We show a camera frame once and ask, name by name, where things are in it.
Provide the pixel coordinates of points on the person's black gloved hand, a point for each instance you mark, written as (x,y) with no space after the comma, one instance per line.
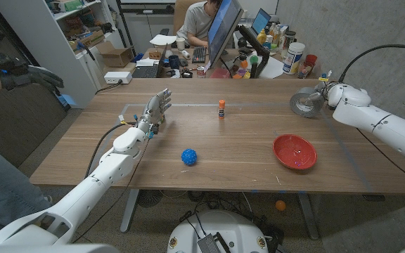
(26,75)

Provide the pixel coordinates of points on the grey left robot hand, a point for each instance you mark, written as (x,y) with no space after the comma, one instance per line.
(155,109)

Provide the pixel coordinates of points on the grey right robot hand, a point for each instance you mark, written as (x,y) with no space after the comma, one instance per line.
(322,93)

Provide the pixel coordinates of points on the grey duct tape roll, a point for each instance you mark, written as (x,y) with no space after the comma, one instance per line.
(302,92)

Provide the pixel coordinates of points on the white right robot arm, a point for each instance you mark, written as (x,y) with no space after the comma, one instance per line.
(382,123)

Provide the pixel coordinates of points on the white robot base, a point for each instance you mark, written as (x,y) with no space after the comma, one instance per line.
(223,225)

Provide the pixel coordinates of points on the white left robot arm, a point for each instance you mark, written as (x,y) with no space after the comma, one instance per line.
(114,165)

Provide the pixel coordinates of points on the blue spiky ball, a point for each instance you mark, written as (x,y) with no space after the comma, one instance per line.
(189,157)

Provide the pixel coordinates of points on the red bowl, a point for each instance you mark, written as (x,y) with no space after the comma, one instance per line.
(294,152)

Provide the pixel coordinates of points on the orange capped glue stick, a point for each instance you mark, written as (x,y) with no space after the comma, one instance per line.
(221,109)

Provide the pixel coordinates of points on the orange ball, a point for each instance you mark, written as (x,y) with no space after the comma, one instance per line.
(280,205)

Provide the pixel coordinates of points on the colourful puzzle cube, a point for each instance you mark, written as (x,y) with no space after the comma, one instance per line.
(162,119)

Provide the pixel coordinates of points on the white shelf unit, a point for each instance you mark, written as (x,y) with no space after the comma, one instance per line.
(58,52)

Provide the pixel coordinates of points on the black laptop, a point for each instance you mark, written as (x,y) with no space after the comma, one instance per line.
(146,71)

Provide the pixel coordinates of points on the white canister with blue label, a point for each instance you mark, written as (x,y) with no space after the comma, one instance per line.
(292,58)

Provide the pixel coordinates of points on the white power box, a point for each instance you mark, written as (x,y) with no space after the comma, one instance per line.
(118,77)

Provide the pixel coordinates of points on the dark blue mug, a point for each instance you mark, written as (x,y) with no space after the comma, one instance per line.
(174,62)

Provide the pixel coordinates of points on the soda can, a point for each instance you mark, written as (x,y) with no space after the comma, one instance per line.
(201,72)

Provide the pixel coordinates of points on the open cardboard box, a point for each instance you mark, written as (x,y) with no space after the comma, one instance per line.
(118,58)

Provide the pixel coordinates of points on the black keyboard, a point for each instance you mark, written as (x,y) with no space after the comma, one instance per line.
(199,55)

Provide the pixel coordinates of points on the white paper cup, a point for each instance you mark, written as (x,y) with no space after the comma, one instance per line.
(180,44)

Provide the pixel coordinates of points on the printed cardboard box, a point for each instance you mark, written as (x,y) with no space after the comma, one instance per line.
(90,38)

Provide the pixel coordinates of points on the yellow bottle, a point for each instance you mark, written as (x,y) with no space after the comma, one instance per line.
(261,37)

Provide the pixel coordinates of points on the black floor fan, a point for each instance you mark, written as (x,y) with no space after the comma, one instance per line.
(149,197)

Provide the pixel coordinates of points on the small laptop with blue screen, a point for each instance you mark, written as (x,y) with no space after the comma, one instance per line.
(260,21)

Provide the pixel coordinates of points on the seated person in grey shirt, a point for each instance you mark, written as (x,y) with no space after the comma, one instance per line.
(195,22)

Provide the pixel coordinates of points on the brown office chair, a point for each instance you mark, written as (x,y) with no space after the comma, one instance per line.
(179,10)

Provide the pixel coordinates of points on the grey table leg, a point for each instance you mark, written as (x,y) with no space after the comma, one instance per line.
(129,211)
(308,216)

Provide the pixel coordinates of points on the large tilted monitor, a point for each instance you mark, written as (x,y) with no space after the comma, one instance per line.
(223,28)

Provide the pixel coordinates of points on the grey power brick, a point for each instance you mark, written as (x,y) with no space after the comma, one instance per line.
(209,245)

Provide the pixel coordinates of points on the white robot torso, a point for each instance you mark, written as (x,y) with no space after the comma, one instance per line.
(48,248)

